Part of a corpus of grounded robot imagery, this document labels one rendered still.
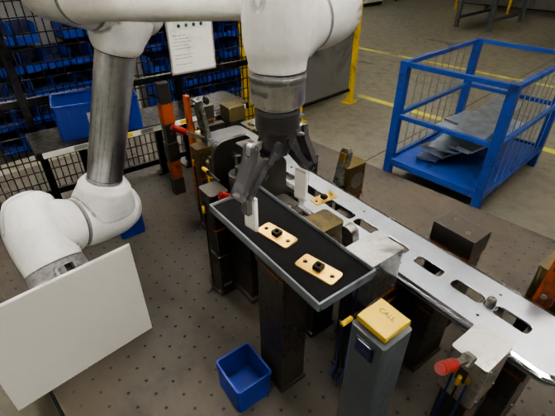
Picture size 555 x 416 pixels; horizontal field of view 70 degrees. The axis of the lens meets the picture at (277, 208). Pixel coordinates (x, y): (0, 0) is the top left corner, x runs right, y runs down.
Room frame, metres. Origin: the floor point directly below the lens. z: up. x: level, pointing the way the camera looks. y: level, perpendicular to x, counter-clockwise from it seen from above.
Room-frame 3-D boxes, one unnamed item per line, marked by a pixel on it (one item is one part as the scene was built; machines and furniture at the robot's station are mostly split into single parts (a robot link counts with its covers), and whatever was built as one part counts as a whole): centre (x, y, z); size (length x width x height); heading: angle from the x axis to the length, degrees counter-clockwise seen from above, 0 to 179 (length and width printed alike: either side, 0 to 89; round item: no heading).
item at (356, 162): (1.17, -0.26, 0.87); 0.12 x 0.07 x 0.35; 127
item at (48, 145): (1.61, 0.56, 1.01); 0.90 x 0.22 x 0.03; 127
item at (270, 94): (0.63, 0.00, 1.46); 0.09 x 0.09 x 0.06
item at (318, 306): (0.63, -0.01, 1.16); 0.37 x 0.14 x 0.02; 37
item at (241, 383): (0.58, 0.08, 0.74); 0.11 x 0.10 x 0.09; 37
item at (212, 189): (0.93, 0.19, 0.89); 0.09 x 0.08 x 0.38; 127
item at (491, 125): (3.00, -1.58, 0.47); 1.20 x 0.80 x 0.95; 133
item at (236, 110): (1.68, 0.20, 0.88); 0.08 x 0.08 x 0.36; 37
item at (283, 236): (0.63, 0.00, 1.17); 0.08 x 0.04 x 0.01; 46
